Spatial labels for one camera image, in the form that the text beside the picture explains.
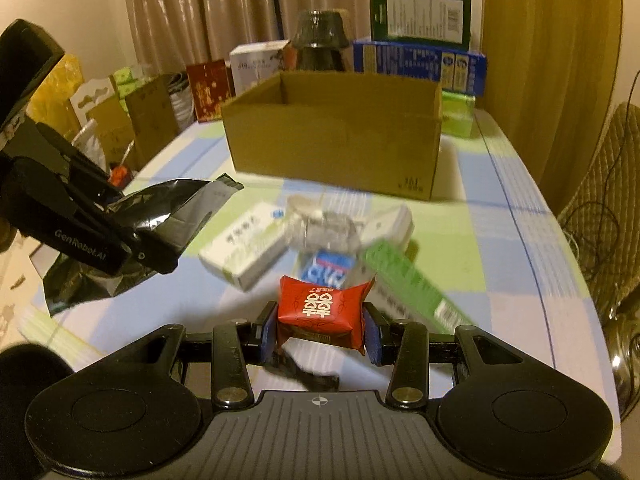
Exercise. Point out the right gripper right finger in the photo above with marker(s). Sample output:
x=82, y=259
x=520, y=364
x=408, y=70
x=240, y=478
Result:
x=376, y=336

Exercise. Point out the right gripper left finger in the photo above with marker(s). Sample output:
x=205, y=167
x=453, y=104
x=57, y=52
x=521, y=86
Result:
x=266, y=331

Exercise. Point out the green white long box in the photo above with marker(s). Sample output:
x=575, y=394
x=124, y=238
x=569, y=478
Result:
x=401, y=290

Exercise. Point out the red candy box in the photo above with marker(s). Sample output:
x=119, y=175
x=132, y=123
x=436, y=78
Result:
x=321, y=314

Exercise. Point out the blue white tissue pack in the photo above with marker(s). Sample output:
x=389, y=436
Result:
x=327, y=269

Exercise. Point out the white green medicine box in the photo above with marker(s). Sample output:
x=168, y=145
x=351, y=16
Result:
x=242, y=253

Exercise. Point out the white square night light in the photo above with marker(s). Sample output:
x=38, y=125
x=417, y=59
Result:
x=395, y=225

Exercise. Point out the clear plastic bag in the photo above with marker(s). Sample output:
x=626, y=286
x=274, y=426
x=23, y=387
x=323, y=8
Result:
x=310, y=228

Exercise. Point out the black plastic bag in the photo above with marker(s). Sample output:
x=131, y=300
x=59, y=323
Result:
x=163, y=218

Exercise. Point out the yellow plastic bag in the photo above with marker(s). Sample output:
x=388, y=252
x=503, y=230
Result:
x=50, y=103

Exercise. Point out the checkered tablecloth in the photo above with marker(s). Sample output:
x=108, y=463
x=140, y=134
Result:
x=487, y=239

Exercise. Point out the red gift box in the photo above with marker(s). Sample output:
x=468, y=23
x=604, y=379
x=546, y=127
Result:
x=211, y=86

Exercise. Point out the brown cardboard box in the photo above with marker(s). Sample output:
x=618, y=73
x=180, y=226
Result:
x=369, y=132

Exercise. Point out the white humidifier box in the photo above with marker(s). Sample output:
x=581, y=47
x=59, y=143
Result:
x=251, y=63

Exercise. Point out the green tissue pack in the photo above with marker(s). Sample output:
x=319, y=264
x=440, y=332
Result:
x=457, y=114

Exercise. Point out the quilted beige chair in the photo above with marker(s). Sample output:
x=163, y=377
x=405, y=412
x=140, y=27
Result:
x=601, y=221

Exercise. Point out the blue carton box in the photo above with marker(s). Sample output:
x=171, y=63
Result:
x=457, y=71

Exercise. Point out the dark glass jar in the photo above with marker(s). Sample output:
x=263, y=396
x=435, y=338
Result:
x=320, y=41

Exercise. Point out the dark green product box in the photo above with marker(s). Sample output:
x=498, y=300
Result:
x=441, y=23

